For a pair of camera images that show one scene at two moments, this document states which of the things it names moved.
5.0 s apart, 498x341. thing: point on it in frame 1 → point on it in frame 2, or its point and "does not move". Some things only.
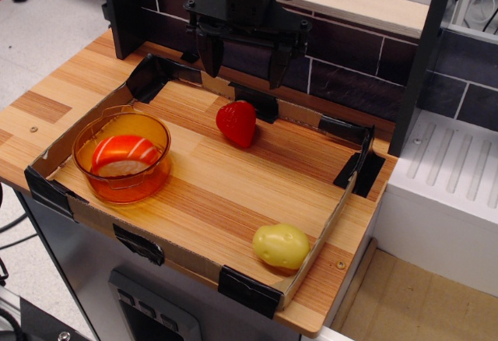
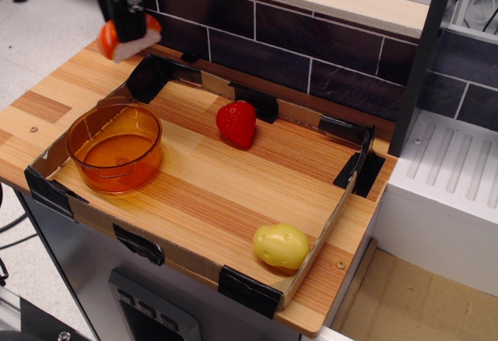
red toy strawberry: (236, 120) does not move
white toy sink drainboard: (440, 208) does not move
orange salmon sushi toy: (123, 155) → (117, 50)
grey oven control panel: (147, 314) does not move
